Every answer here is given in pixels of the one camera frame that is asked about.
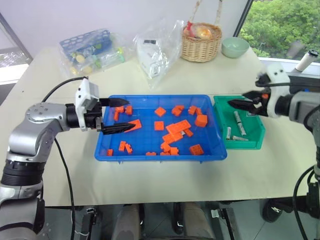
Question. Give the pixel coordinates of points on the black caster wheel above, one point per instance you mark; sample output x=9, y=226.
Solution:
x=275, y=211

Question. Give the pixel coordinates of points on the black table frame bar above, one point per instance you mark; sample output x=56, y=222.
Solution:
x=88, y=225
x=228, y=225

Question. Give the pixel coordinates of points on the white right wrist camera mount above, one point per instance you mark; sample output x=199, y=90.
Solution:
x=277, y=72

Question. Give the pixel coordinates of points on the thin orange toy brick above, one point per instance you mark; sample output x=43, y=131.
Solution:
x=151, y=154
x=164, y=153

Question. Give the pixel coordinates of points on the long orange flat brick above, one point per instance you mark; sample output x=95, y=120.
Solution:
x=177, y=126

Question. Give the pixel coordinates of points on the orange square toy brick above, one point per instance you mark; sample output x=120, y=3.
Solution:
x=160, y=111
x=158, y=125

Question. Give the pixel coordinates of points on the blue test tube rack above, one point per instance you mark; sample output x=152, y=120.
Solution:
x=100, y=41

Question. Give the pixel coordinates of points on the green plastic bin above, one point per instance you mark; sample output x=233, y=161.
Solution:
x=252, y=125

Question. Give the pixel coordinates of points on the small orange toy brick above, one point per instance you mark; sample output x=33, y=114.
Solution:
x=110, y=152
x=129, y=110
x=174, y=151
x=122, y=146
x=165, y=147
x=189, y=133
x=129, y=149
x=192, y=109

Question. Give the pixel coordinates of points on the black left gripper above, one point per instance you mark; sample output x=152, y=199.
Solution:
x=92, y=120

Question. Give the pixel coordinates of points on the pale green bowl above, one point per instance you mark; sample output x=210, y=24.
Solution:
x=235, y=47

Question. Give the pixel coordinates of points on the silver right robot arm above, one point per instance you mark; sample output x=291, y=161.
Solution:
x=300, y=105

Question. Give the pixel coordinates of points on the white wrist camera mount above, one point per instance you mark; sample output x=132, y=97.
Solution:
x=83, y=92
x=277, y=72

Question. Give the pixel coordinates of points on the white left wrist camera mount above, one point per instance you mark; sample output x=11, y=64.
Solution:
x=83, y=92

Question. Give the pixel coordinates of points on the orange L-shaped toy brick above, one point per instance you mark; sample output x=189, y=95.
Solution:
x=119, y=113

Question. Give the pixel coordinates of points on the large clear plastic bag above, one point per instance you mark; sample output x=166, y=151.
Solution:
x=167, y=50

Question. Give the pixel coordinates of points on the silver green AA battery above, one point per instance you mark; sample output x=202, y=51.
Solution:
x=237, y=117
x=228, y=133
x=183, y=132
x=239, y=138
x=242, y=129

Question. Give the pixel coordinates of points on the wide orange toy brick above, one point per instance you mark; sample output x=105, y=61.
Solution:
x=172, y=138

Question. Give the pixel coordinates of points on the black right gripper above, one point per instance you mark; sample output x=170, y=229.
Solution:
x=262, y=107

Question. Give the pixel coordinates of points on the white box in bag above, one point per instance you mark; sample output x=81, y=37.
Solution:
x=147, y=53

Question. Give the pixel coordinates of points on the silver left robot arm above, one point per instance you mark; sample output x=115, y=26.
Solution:
x=37, y=117

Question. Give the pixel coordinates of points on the blue plastic bin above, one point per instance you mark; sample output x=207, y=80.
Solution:
x=150, y=140

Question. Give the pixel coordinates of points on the woven wicker basket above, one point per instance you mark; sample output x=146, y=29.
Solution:
x=200, y=50

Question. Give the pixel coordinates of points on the orange stacked toy brick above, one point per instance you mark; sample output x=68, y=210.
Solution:
x=177, y=110

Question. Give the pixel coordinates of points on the large orange cube brick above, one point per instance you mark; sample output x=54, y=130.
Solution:
x=201, y=120

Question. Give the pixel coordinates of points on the orange studded toy brick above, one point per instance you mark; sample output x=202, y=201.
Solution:
x=196, y=149

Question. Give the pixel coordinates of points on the white cylinder black cap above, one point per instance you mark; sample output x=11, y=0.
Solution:
x=306, y=61

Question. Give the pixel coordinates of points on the bagged bread roll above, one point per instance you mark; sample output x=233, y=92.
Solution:
x=202, y=31

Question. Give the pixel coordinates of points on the clear bag of lab items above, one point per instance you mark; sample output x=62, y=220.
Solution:
x=117, y=42

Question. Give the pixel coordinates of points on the orange wedge toy brick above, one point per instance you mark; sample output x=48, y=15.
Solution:
x=137, y=125

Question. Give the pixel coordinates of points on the clear tube green cap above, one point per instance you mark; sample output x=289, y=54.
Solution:
x=112, y=58

